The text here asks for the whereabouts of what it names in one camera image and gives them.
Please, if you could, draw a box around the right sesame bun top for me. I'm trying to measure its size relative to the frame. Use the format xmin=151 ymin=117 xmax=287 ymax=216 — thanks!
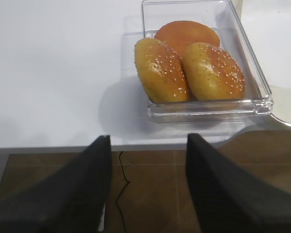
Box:
xmin=182 ymin=43 xmax=246 ymax=101

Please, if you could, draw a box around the white metal tray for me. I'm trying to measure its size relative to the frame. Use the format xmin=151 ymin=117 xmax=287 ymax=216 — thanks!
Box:
xmin=233 ymin=0 xmax=291 ymax=127

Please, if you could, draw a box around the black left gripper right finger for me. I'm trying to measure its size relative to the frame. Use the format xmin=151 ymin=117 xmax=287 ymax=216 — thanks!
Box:
xmin=185 ymin=133 xmax=291 ymax=233

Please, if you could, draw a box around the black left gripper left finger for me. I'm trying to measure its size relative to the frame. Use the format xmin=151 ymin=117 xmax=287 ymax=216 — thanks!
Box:
xmin=0 ymin=136 xmax=112 ymax=233

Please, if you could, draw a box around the clear bun container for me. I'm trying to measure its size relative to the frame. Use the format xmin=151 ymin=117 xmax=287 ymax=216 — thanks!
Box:
xmin=121 ymin=0 xmax=273 ymax=123

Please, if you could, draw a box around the sesame bun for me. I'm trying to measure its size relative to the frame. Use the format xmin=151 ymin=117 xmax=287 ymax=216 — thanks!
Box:
xmin=134 ymin=38 xmax=190 ymax=103
xmin=182 ymin=43 xmax=246 ymax=101

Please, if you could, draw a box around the plain orange bun bottom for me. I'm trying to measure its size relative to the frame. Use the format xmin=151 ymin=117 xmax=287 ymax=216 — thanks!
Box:
xmin=154 ymin=20 xmax=220 ymax=57

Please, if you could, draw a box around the left sesame bun top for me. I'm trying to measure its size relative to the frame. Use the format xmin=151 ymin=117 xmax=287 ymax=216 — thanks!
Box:
xmin=134 ymin=38 xmax=190 ymax=103

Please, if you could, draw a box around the thin black cable on floor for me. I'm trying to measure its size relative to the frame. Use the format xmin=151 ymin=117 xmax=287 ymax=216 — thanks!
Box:
xmin=115 ymin=151 xmax=130 ymax=233

